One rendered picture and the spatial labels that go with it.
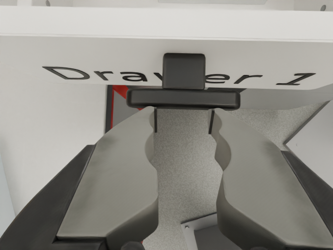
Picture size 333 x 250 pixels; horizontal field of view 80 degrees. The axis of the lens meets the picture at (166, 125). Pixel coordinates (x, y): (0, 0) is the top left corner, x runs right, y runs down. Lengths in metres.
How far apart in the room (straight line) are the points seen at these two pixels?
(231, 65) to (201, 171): 0.93
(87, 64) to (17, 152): 0.21
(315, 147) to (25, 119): 1.17
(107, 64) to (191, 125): 0.90
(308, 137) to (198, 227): 0.70
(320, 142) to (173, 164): 0.73
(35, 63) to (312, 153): 1.18
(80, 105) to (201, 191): 0.88
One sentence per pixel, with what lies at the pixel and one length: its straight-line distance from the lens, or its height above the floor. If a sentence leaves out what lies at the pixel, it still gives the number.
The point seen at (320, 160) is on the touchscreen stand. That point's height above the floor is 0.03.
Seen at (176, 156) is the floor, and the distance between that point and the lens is 1.04.
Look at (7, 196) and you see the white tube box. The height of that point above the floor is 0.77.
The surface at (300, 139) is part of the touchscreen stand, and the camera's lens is 1.19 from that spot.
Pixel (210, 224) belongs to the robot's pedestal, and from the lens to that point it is 1.13.
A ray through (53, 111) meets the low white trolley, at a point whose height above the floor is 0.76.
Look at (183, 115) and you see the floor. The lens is 1.04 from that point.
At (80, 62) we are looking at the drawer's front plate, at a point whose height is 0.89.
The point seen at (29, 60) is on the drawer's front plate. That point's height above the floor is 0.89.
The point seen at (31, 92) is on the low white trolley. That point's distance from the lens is 0.34.
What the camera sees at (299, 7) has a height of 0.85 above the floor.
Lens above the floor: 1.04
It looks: 87 degrees down
